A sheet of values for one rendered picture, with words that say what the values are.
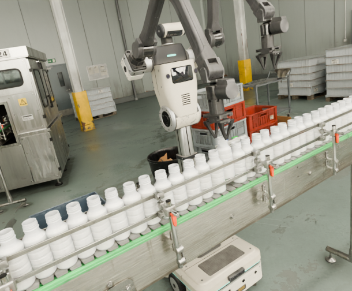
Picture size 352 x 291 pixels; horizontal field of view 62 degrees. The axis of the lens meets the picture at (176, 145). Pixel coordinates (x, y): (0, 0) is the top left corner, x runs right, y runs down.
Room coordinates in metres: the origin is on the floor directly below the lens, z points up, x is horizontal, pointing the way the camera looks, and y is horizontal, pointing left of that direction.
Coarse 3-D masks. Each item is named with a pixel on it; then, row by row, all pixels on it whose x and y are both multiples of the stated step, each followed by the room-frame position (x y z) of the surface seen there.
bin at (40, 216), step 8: (72, 200) 1.29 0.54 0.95; (80, 200) 1.31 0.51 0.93; (104, 200) 1.22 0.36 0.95; (48, 208) 1.24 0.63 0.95; (56, 208) 1.25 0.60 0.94; (64, 208) 1.27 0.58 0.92; (88, 208) 1.33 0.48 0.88; (32, 216) 1.20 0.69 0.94; (40, 216) 1.22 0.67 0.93; (64, 216) 1.27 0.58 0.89; (40, 224) 1.21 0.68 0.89
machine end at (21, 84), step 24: (24, 48) 4.06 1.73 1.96; (0, 72) 4.01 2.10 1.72; (24, 72) 4.08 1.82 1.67; (0, 96) 3.99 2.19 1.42; (24, 96) 4.06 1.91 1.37; (48, 96) 4.78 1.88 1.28; (24, 120) 4.04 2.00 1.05; (48, 120) 4.33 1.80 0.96; (24, 144) 4.02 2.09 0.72; (48, 144) 4.08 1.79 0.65; (24, 168) 4.00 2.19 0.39; (48, 168) 4.06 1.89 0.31; (0, 192) 3.92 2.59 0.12
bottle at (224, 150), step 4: (220, 136) 1.08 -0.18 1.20; (220, 140) 1.05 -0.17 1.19; (224, 140) 1.05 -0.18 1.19; (220, 144) 1.05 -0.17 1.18; (224, 144) 1.05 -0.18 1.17; (216, 148) 1.06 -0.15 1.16; (220, 148) 1.04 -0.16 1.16; (224, 148) 1.04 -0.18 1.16; (228, 148) 1.04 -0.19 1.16; (220, 152) 1.04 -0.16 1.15; (224, 152) 1.03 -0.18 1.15; (228, 152) 1.04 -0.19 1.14; (220, 156) 1.04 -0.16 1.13; (224, 156) 1.03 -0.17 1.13; (228, 156) 1.03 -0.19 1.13; (232, 156) 1.05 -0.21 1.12; (224, 160) 1.03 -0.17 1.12; (228, 160) 1.03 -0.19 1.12; (232, 160) 1.04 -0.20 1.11; (232, 164) 1.04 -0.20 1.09; (224, 168) 1.03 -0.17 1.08; (228, 168) 1.03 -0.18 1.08; (232, 168) 1.04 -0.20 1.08; (224, 172) 1.03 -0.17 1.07; (228, 172) 1.03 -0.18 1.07; (232, 172) 1.03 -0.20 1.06; (224, 176) 1.03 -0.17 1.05; (228, 176) 1.03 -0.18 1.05; (232, 176) 1.03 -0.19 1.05
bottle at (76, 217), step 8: (72, 208) 0.75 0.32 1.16; (80, 208) 0.77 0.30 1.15; (72, 216) 0.75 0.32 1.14; (80, 216) 0.75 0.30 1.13; (72, 224) 0.73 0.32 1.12; (80, 224) 0.74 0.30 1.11; (80, 232) 0.74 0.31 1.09; (88, 232) 0.75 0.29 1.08; (72, 240) 0.74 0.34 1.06; (80, 240) 0.74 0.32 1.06; (88, 240) 0.75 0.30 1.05; (80, 256) 0.74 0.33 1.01; (88, 256) 0.74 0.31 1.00
